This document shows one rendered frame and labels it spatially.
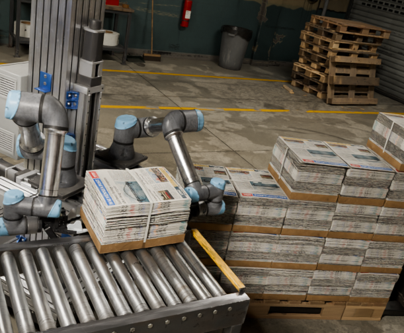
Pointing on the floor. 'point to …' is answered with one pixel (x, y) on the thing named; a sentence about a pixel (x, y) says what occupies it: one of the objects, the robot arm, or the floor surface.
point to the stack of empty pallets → (318, 52)
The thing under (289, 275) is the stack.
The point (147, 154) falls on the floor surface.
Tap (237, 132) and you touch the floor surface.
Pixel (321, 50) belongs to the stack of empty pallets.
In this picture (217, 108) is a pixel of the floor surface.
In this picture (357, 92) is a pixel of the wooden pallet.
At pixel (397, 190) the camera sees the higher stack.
